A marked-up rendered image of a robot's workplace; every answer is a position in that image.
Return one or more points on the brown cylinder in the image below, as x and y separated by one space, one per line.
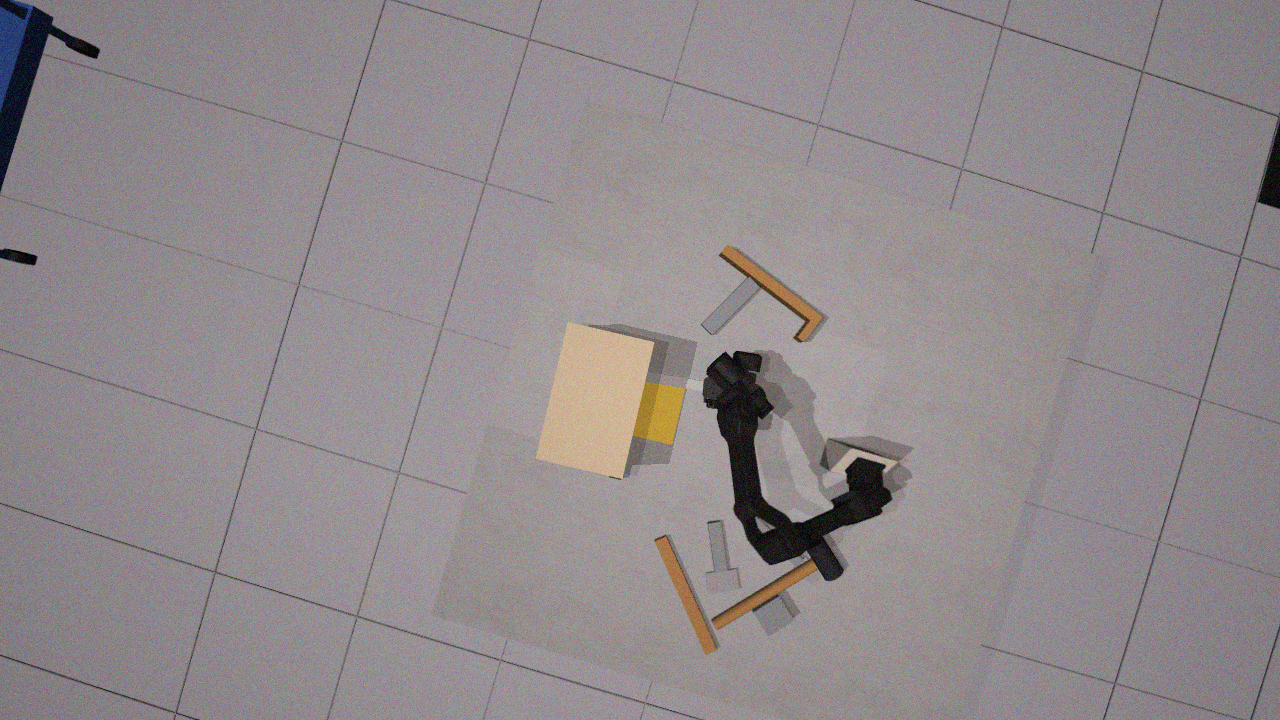
674 381

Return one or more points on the tan l-shaped wooden stick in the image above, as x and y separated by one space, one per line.
775 289

